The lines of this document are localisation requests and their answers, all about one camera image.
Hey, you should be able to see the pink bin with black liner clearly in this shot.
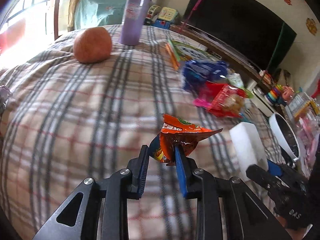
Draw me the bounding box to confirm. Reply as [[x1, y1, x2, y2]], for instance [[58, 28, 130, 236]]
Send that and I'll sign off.
[[269, 113, 300, 162]]

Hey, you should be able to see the pink snack wrapper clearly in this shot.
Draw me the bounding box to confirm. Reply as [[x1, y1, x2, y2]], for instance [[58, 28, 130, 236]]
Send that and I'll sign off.
[[193, 97, 213, 108]]

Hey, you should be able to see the golden figure wall sticker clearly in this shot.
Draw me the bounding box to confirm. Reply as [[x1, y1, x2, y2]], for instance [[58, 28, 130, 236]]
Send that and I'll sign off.
[[305, 17, 318, 34]]

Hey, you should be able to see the glass balcony door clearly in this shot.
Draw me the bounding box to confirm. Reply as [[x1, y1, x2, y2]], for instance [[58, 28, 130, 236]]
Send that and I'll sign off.
[[0, 0, 63, 53]]

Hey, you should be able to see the blue toy cash register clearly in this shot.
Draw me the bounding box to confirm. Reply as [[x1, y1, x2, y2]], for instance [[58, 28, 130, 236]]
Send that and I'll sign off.
[[152, 20, 170, 29]]

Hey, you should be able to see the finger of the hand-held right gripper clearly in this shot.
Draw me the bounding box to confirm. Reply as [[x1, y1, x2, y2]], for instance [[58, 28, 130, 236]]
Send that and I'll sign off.
[[267, 160, 304, 181], [246, 164, 285, 193]]

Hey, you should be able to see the blue snack wrapper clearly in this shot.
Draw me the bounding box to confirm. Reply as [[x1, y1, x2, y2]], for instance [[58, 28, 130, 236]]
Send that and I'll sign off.
[[182, 60, 229, 92]]

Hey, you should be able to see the white carton with red print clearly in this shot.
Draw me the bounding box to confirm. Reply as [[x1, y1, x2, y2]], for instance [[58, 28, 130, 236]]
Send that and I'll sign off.
[[229, 122, 268, 180]]

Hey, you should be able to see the thin green rod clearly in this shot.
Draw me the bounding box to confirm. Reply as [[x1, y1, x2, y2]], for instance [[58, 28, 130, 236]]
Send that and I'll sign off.
[[266, 22, 287, 72]]

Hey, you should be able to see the colourful children's book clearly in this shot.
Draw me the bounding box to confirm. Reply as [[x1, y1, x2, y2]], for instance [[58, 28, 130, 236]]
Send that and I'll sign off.
[[165, 39, 222, 71]]

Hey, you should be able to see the black flat television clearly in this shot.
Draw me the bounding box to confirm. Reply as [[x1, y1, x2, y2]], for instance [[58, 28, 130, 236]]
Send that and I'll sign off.
[[184, 0, 298, 70]]

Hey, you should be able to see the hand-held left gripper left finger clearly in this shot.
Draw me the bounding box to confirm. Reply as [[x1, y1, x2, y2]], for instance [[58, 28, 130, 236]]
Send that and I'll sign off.
[[32, 144, 150, 240]]

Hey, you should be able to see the teal floral cover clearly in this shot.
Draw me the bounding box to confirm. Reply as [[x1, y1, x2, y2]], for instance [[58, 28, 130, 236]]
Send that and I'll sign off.
[[74, 0, 128, 30]]

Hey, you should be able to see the purple thermos bottle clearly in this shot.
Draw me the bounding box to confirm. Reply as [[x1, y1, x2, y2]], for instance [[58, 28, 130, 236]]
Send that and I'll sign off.
[[119, 0, 153, 46]]

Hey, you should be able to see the rainbow ring stacker toy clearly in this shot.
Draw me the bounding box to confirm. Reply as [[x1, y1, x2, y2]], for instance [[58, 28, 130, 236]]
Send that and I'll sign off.
[[265, 86, 283, 104]]

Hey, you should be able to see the red snack wrapper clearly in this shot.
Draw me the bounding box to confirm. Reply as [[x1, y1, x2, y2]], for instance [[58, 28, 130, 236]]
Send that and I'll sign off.
[[206, 82, 247, 118]]

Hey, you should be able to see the orange snack wrapper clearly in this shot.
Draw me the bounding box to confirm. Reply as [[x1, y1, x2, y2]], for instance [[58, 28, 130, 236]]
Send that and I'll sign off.
[[149, 113, 223, 167]]

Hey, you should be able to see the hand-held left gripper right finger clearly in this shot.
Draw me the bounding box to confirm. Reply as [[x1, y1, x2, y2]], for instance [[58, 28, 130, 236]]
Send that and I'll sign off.
[[174, 145, 292, 240]]

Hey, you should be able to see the cream television cabinet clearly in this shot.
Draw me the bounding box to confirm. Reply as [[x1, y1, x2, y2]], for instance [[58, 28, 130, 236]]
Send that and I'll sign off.
[[252, 87, 278, 115]]

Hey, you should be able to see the white round toy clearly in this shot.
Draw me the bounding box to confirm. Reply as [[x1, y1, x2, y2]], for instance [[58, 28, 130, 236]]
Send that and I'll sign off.
[[146, 5, 160, 25]]

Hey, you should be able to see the green snack wrapper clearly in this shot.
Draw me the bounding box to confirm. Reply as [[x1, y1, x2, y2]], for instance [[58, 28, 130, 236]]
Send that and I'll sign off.
[[226, 73, 253, 98]]

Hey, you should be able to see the plaid blanket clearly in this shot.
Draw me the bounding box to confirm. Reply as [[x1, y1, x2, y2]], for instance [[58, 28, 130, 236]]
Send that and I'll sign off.
[[0, 25, 285, 240]]

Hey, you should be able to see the pink lidded clear container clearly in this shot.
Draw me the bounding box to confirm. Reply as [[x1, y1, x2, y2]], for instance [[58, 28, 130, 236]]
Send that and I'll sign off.
[[295, 115, 320, 170]]

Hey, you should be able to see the reddish round fruit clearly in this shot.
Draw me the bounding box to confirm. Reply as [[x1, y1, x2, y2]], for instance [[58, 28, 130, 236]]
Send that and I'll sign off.
[[73, 27, 112, 64]]

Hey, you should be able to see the thin pink rod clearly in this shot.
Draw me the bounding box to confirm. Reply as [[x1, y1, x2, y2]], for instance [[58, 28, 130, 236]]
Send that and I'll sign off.
[[182, 0, 214, 30]]

